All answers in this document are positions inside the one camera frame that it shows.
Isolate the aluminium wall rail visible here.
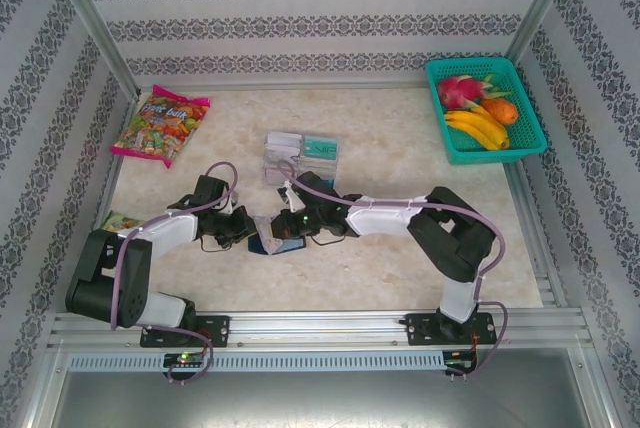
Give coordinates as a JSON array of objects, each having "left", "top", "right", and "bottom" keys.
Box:
[{"left": 134, "top": 80, "right": 432, "bottom": 94}]

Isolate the green candy bag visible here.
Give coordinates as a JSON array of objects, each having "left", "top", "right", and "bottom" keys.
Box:
[{"left": 99, "top": 210, "right": 146, "bottom": 237}]

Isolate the grey metal sheet panel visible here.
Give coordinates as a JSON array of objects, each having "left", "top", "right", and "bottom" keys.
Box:
[{"left": 29, "top": 347, "right": 619, "bottom": 428}]

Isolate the pink dragon fruit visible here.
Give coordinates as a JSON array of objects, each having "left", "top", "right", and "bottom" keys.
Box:
[{"left": 437, "top": 72, "right": 515, "bottom": 112}]

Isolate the white card with pink print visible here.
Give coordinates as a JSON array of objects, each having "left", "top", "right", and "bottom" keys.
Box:
[
  {"left": 261, "top": 162, "right": 296, "bottom": 185},
  {"left": 253, "top": 215, "right": 282, "bottom": 256}
]

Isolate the yellow banana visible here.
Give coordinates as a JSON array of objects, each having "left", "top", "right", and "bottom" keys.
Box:
[
  {"left": 444, "top": 117, "right": 511, "bottom": 151},
  {"left": 444, "top": 106, "right": 509, "bottom": 137}
]

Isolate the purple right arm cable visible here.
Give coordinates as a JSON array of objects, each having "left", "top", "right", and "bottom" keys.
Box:
[{"left": 276, "top": 160, "right": 512, "bottom": 384}]

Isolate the pink candy bag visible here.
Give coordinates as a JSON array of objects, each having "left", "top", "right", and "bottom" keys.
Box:
[{"left": 109, "top": 83, "right": 212, "bottom": 170}]

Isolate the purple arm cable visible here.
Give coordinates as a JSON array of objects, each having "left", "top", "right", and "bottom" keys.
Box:
[
  {"left": 276, "top": 160, "right": 512, "bottom": 384},
  {"left": 110, "top": 161, "right": 240, "bottom": 385}
]

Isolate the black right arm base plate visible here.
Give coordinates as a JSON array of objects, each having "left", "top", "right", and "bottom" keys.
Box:
[{"left": 404, "top": 312, "right": 499, "bottom": 348}]

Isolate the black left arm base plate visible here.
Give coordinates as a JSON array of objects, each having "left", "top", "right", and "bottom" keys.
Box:
[{"left": 139, "top": 315, "right": 231, "bottom": 349}]

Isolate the orange fruit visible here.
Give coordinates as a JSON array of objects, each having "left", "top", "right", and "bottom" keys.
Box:
[{"left": 482, "top": 97, "right": 519, "bottom": 126}]

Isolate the aluminium side rail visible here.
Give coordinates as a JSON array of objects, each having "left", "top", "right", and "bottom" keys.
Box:
[{"left": 504, "top": 160, "right": 571, "bottom": 310}]

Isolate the slotted grey cable duct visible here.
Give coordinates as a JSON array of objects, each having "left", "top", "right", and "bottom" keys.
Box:
[{"left": 67, "top": 350, "right": 446, "bottom": 372}]

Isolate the teal plastic basket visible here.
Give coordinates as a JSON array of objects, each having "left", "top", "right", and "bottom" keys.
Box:
[{"left": 424, "top": 56, "right": 549, "bottom": 167}]

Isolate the aluminium frame post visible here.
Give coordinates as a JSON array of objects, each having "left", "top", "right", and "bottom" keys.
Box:
[
  {"left": 42, "top": 0, "right": 140, "bottom": 99},
  {"left": 507, "top": 0, "right": 584, "bottom": 69}
]

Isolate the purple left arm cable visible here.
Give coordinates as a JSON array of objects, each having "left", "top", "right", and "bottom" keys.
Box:
[{"left": 110, "top": 161, "right": 240, "bottom": 385}]

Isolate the clear acrylic card stand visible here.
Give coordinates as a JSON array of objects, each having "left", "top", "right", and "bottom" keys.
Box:
[{"left": 260, "top": 130, "right": 343, "bottom": 188}]

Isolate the teal VIP card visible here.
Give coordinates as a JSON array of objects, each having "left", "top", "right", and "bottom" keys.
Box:
[{"left": 301, "top": 135, "right": 341, "bottom": 160}]

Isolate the aluminium mounting rail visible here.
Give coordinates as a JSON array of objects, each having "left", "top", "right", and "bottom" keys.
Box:
[{"left": 47, "top": 310, "right": 587, "bottom": 350}]

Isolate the blue card holder wallet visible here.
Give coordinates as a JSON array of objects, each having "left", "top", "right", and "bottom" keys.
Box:
[{"left": 247, "top": 232, "right": 307, "bottom": 256}]

